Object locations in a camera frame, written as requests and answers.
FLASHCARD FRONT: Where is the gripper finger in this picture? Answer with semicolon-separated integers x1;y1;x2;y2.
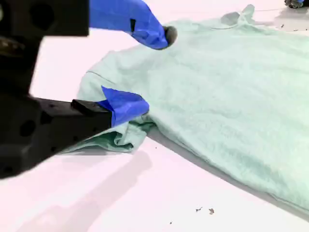
43;0;178;50
36;86;150;155
284;0;305;9

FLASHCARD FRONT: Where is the pale green T-shirt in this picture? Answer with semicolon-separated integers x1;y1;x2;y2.
61;4;309;217

